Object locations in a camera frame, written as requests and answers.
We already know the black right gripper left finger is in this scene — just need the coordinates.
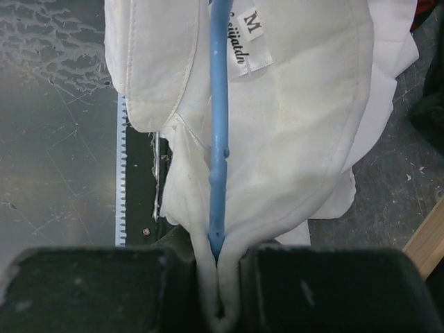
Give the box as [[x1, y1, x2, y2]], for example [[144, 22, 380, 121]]
[[1, 227, 198, 332]]

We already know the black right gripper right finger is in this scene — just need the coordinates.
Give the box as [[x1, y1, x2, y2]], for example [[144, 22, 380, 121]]
[[239, 243, 439, 332]]

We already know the white dress shirt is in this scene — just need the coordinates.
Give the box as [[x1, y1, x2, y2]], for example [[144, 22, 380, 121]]
[[105, 1, 418, 332]]

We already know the black button shirt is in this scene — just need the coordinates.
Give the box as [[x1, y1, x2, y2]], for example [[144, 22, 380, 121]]
[[407, 44, 444, 157]]

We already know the light blue hanger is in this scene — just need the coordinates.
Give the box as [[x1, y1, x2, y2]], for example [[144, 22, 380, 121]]
[[208, 0, 232, 259]]

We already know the red black plaid shirt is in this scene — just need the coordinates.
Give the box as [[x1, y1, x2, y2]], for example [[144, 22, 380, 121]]
[[410, 0, 443, 32]]

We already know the wooden clothes rack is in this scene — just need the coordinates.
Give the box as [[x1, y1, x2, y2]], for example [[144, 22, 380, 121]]
[[403, 198, 444, 280]]

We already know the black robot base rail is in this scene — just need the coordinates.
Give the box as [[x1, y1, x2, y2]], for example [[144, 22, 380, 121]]
[[114, 94, 172, 247]]

